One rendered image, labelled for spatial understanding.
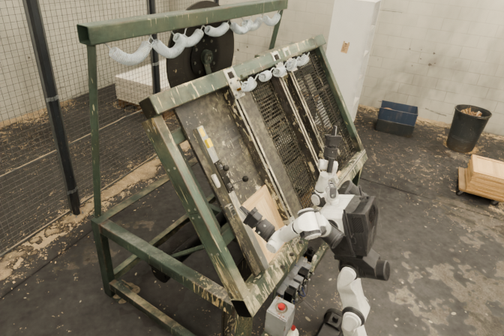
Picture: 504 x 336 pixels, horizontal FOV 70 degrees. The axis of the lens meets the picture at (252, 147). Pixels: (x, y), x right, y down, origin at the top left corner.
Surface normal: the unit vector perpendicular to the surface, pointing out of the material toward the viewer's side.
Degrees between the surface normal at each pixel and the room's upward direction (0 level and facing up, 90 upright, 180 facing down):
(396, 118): 91
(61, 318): 0
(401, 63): 90
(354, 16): 90
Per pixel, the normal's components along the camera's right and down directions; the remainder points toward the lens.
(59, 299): 0.07, -0.87
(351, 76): -0.44, 0.41
